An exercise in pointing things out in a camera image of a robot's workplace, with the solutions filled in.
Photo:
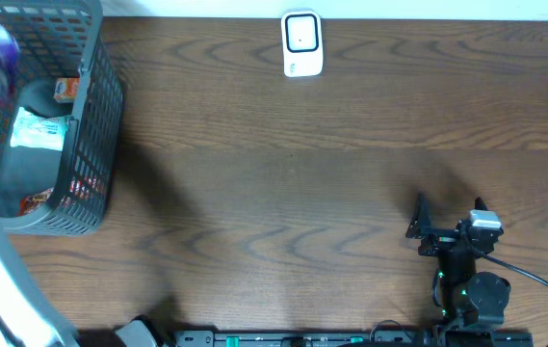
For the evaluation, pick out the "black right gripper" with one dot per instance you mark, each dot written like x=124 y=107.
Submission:
x=421 y=228

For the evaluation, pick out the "teal snack wrapper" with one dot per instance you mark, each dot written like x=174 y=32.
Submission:
x=33 y=131

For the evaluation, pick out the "orange juice carton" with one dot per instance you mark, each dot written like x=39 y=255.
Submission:
x=66 y=90

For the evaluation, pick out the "orange chocolate bar wrapper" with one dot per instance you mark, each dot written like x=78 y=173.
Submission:
x=31 y=203

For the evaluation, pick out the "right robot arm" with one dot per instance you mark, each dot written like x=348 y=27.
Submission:
x=473 y=302

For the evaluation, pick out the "white barcode scanner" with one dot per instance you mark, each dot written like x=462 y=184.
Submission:
x=302 y=44

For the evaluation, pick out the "grey plastic mesh basket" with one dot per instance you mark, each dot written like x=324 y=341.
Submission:
x=60 y=39

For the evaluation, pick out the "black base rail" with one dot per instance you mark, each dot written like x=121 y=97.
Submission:
x=386 y=337

